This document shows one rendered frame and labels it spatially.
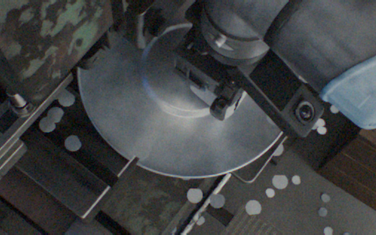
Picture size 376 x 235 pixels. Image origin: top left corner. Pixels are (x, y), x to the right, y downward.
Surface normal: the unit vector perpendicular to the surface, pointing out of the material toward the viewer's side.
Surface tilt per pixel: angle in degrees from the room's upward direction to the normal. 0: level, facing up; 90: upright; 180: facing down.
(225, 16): 90
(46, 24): 90
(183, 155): 2
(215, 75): 1
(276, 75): 28
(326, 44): 36
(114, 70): 2
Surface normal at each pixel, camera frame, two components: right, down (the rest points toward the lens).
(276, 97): 0.46, -0.03
